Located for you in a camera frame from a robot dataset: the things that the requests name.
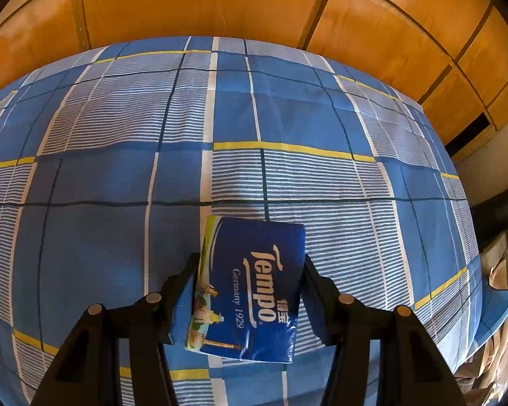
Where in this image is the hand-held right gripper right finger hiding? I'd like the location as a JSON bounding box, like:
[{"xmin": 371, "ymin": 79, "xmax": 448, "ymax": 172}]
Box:
[{"xmin": 300, "ymin": 255, "xmax": 468, "ymax": 406}]

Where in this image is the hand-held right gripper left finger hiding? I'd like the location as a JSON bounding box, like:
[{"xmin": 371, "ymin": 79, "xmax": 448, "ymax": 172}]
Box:
[{"xmin": 29, "ymin": 254, "xmax": 200, "ymax": 406}]

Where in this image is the blue tissue packet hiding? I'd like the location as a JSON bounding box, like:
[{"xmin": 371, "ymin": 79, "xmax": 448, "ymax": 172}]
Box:
[{"xmin": 185, "ymin": 215, "xmax": 308, "ymax": 365}]

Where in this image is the blue plaid bed sheet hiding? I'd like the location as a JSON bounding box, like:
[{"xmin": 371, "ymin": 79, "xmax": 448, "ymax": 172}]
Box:
[{"xmin": 0, "ymin": 36, "xmax": 508, "ymax": 406}]

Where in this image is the wooden wardrobe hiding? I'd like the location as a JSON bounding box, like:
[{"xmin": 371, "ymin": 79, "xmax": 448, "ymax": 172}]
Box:
[{"xmin": 0, "ymin": 0, "xmax": 508, "ymax": 144}]

